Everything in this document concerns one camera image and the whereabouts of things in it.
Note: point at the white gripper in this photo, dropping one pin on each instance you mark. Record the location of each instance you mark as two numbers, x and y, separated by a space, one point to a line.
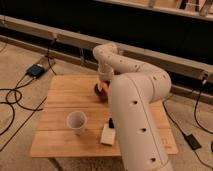
105 75

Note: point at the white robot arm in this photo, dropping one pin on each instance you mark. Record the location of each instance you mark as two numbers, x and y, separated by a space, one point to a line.
134 85

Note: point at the wooden table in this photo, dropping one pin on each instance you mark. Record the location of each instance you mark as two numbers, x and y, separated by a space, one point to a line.
53 137

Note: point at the black rectangular box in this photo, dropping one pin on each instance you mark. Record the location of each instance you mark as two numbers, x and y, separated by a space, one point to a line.
111 124

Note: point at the white rectangular block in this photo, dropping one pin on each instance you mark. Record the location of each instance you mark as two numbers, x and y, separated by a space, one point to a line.
108 135

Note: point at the black power adapter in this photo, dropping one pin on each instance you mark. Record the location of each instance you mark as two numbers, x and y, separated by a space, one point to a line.
35 71

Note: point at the black power brick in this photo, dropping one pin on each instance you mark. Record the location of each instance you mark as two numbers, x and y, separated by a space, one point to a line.
192 142

